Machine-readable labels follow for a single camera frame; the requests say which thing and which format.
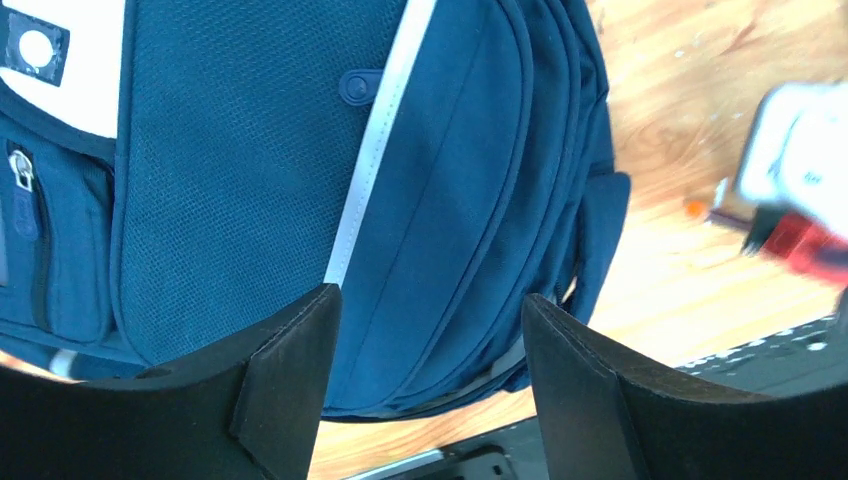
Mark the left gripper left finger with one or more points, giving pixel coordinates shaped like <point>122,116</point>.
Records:
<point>245,407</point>

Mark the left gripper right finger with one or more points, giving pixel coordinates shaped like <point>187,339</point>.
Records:
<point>606,411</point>

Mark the navy blue backpack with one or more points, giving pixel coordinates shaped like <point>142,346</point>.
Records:
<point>173,172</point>

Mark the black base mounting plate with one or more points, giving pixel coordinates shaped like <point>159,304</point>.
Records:
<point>793,361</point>

